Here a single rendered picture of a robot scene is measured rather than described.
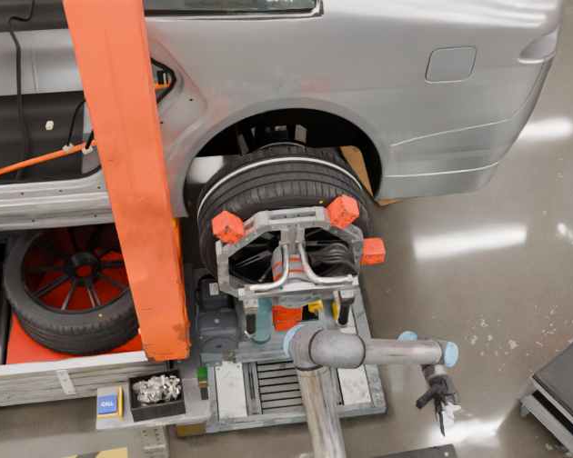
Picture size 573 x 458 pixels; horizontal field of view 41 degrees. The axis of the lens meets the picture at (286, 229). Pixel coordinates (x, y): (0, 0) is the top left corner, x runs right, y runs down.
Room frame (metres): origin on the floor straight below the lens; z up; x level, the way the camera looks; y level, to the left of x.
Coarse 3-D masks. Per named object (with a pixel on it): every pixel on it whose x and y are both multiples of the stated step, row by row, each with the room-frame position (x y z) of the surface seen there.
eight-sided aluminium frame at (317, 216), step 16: (304, 208) 1.69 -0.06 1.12; (320, 208) 1.69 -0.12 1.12; (256, 224) 1.62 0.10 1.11; (272, 224) 1.61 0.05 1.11; (288, 224) 1.62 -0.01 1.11; (304, 224) 1.63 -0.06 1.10; (320, 224) 1.64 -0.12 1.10; (352, 224) 1.72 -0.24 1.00; (240, 240) 1.59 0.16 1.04; (352, 240) 1.67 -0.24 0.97; (224, 256) 1.58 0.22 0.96; (224, 272) 1.58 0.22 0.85; (336, 272) 1.70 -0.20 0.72; (224, 288) 1.58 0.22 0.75; (240, 288) 1.61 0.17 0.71
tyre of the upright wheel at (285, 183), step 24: (240, 168) 1.84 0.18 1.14; (264, 168) 1.82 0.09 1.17; (288, 168) 1.82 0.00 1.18; (312, 168) 1.84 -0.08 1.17; (336, 168) 1.89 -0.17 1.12; (216, 192) 1.79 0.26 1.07; (240, 192) 1.74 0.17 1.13; (264, 192) 1.71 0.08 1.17; (288, 192) 1.71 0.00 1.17; (312, 192) 1.73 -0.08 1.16; (336, 192) 1.76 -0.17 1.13; (360, 192) 1.87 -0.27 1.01; (240, 216) 1.68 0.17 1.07; (360, 216) 1.75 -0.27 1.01; (216, 240) 1.66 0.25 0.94; (216, 264) 1.66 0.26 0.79
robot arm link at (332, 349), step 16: (320, 336) 1.23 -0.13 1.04; (336, 336) 1.22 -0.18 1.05; (352, 336) 1.24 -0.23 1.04; (320, 352) 1.18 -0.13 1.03; (336, 352) 1.17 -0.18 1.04; (352, 352) 1.18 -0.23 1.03; (368, 352) 1.21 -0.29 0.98; (384, 352) 1.24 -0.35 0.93; (400, 352) 1.27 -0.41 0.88; (416, 352) 1.30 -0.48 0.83; (432, 352) 1.34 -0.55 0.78; (448, 352) 1.36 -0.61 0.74; (352, 368) 1.16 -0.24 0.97
